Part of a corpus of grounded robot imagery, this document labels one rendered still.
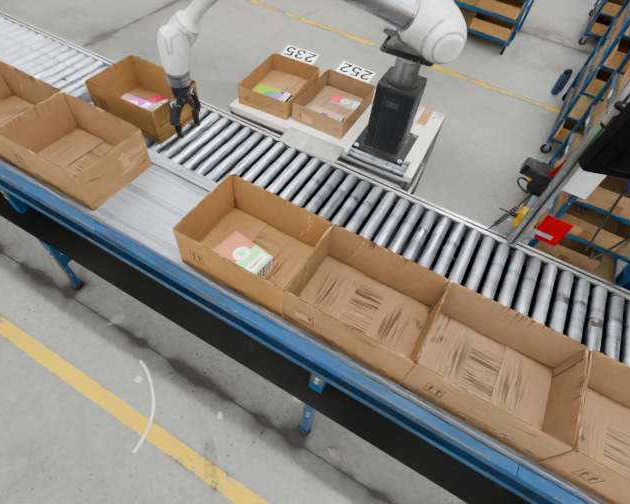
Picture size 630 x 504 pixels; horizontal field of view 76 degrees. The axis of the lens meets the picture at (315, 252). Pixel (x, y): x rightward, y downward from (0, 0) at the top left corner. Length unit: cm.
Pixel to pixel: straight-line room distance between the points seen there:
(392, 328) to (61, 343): 171
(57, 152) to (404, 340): 146
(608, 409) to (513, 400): 28
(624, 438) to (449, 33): 128
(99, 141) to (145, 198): 37
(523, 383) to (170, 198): 131
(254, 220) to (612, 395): 123
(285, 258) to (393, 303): 38
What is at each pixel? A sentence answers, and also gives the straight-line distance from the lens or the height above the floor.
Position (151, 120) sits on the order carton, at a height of 87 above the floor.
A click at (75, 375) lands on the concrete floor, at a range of 232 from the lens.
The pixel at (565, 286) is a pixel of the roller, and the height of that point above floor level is 75.
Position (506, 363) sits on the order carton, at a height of 89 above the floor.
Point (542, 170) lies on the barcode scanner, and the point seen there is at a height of 109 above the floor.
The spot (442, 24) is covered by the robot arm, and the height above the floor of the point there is 144.
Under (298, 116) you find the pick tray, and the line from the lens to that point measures 211.
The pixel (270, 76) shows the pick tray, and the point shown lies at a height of 76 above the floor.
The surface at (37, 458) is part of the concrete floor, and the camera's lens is 226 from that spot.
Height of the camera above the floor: 200
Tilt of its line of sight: 53 degrees down
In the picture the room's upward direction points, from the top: 8 degrees clockwise
